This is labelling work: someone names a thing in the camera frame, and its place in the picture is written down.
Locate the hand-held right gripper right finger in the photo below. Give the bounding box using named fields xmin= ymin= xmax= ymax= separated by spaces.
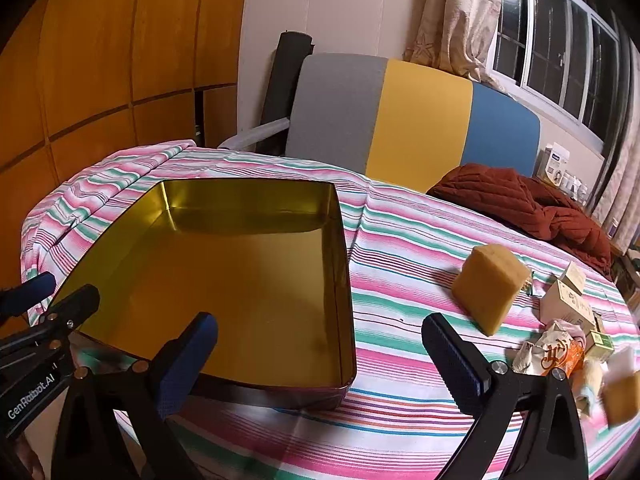
xmin=421 ymin=311 xmax=588 ymax=480

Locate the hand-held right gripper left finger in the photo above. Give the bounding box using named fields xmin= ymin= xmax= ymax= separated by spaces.
xmin=50 ymin=311 xmax=219 ymax=480

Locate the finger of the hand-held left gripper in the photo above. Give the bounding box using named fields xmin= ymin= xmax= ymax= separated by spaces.
xmin=0 ymin=284 xmax=101 ymax=361
xmin=0 ymin=271 xmax=57 ymax=317

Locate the gold tin box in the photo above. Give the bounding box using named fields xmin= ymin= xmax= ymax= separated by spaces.
xmin=47 ymin=178 xmax=357 ymax=411

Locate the striped cloth covered desktop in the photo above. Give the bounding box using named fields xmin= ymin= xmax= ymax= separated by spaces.
xmin=20 ymin=142 xmax=640 ymax=480

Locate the yellow sponge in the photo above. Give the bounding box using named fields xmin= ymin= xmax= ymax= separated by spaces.
xmin=600 ymin=370 xmax=640 ymax=428
xmin=451 ymin=244 xmax=532 ymax=337

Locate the orange white snack packet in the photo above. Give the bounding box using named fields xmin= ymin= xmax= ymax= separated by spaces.
xmin=512 ymin=322 xmax=586 ymax=378

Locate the beige cardboard box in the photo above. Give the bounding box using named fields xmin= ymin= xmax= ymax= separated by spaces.
xmin=540 ymin=280 xmax=597 ymax=333
xmin=557 ymin=261 xmax=588 ymax=295

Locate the small green white box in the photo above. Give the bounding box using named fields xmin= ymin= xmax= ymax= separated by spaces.
xmin=582 ymin=330 xmax=615 ymax=363

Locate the brown quilted blanket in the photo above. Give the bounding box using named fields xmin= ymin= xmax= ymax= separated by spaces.
xmin=426 ymin=163 xmax=613 ymax=276

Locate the row of small bottles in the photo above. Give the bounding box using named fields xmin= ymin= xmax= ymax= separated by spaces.
xmin=560 ymin=170 xmax=591 ymax=206

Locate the white blue medicine box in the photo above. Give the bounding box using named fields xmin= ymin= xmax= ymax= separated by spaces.
xmin=536 ymin=142 xmax=572 ymax=186

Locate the pale patterned curtain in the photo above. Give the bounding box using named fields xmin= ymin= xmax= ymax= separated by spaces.
xmin=587 ymin=50 xmax=640 ymax=256

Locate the yellow blue grey chair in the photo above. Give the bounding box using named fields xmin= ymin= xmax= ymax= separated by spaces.
xmin=284 ymin=53 xmax=543 ymax=195

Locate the orange wooden wardrobe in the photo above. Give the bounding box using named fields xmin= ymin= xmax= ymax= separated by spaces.
xmin=0 ymin=0 xmax=251 ymax=286

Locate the black rolled mat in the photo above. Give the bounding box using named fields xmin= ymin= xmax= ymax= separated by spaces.
xmin=260 ymin=31 xmax=316 ymax=158

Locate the white framed window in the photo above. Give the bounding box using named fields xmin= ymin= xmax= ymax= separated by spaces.
xmin=492 ymin=0 xmax=623 ymax=156

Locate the beige patterned curtain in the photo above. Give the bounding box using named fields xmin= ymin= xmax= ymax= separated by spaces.
xmin=402 ymin=0 xmax=506 ymax=88

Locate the white metal rail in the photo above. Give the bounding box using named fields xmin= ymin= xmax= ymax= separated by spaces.
xmin=217 ymin=116 xmax=292 ymax=151

